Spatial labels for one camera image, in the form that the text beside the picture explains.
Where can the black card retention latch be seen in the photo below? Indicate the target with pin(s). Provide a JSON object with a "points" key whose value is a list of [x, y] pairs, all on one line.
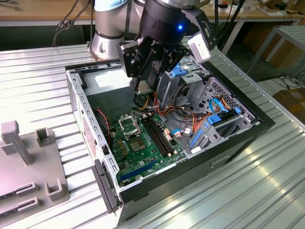
{"points": [[104, 183]]}

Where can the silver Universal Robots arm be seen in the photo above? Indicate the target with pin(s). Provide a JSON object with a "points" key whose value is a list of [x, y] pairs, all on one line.
{"points": [[107, 23]]}

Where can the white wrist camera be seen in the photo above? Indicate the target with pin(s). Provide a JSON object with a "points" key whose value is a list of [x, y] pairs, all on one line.
{"points": [[201, 48]]}

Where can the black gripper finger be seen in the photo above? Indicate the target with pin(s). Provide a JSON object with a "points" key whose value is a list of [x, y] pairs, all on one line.
{"points": [[171, 59], [129, 59]]}

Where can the grey metal drive cage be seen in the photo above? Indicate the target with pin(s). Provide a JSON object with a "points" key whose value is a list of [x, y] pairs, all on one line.
{"points": [[169, 90]]}

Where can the grey power supply unit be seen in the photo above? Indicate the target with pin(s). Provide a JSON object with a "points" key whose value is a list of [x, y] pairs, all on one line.
{"points": [[107, 100]]}

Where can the blue drive cage latch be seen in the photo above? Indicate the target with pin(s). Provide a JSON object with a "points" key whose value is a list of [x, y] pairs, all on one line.
{"points": [[178, 71]]}

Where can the blue plastic bracket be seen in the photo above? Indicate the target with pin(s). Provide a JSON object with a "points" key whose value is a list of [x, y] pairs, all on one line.
{"points": [[196, 139]]}

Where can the green motherboard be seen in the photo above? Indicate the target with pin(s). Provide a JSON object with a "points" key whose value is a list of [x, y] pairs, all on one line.
{"points": [[133, 162]]}

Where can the black case fan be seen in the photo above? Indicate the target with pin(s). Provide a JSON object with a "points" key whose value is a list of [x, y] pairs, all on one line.
{"points": [[103, 124]]}

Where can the black tripod stand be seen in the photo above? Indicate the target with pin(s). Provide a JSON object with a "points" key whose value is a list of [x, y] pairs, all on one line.
{"points": [[232, 22]]}

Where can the grey parts rack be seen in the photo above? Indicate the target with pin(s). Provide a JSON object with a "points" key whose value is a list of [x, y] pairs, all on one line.
{"points": [[35, 167]]}

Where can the beige board connector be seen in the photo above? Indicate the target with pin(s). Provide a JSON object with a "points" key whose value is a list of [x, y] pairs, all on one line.
{"points": [[168, 136]]}

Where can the stacked cardboard boxes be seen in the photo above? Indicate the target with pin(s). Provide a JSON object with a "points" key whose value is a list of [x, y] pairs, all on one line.
{"points": [[283, 52]]}

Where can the blue disk carrier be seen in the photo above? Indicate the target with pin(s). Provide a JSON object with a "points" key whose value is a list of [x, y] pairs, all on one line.
{"points": [[214, 119]]}

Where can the blue expansion slot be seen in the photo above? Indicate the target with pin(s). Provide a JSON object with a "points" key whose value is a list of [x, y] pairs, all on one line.
{"points": [[138, 171]]}

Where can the brown cardboard box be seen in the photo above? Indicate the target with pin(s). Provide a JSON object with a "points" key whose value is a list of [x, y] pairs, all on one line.
{"points": [[293, 100]]}

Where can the perforated metal cage panel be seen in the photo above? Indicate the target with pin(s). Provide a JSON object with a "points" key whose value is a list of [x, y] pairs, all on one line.
{"points": [[221, 93]]}

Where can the wooden workbench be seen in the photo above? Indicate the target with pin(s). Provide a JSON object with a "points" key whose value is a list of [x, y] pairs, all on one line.
{"points": [[35, 12]]}

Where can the white box with red mark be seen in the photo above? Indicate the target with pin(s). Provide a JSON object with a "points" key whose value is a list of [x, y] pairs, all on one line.
{"points": [[226, 8]]}

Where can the black open PC case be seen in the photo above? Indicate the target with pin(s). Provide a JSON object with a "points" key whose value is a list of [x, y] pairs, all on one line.
{"points": [[190, 171]]}

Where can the silver CPU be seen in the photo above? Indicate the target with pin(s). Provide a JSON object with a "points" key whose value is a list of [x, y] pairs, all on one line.
{"points": [[144, 88]]}

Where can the brown cardboard tray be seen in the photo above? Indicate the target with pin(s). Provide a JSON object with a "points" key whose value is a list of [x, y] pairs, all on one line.
{"points": [[269, 9]]}

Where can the silver coin battery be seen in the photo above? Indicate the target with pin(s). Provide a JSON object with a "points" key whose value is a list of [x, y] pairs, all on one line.
{"points": [[139, 177]]}

